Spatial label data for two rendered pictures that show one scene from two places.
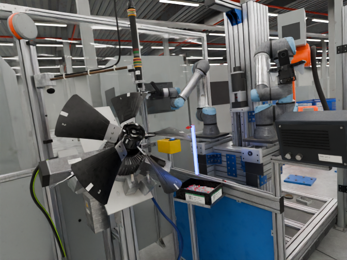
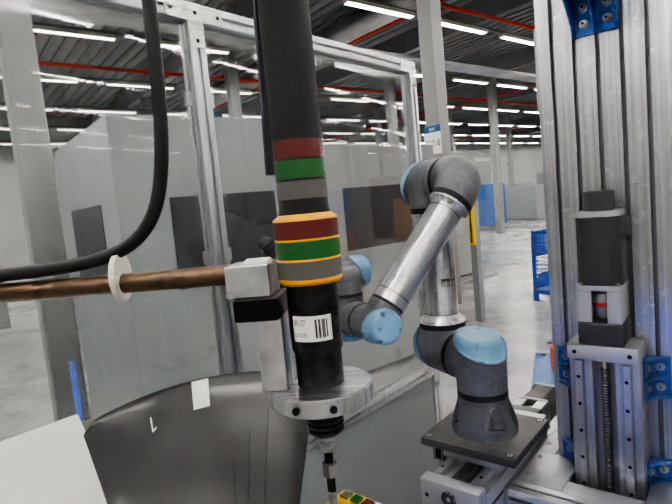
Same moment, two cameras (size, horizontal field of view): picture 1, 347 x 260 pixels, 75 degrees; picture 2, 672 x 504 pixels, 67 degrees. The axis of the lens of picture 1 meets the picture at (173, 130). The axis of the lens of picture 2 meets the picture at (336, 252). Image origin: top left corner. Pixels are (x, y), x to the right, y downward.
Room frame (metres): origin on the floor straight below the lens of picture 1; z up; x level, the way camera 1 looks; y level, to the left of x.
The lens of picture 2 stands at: (0.89, 0.20, 1.60)
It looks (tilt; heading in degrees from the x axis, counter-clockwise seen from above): 5 degrees down; 349
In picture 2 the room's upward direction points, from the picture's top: 5 degrees counter-clockwise
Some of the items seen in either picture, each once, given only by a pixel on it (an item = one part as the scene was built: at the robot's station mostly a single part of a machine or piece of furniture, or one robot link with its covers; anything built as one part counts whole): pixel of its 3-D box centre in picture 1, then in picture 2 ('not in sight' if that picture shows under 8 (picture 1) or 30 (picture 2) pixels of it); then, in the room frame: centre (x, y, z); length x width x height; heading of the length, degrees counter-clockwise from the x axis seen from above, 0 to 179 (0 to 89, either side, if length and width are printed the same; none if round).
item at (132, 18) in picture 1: (134, 37); (288, 52); (1.22, 0.15, 1.70); 0.03 x 0.03 x 0.21
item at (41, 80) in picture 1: (44, 80); not in sight; (1.41, 0.75, 1.55); 0.10 x 0.07 x 0.09; 72
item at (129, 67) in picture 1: (137, 74); (301, 330); (1.23, 0.16, 1.51); 0.09 x 0.07 x 0.10; 72
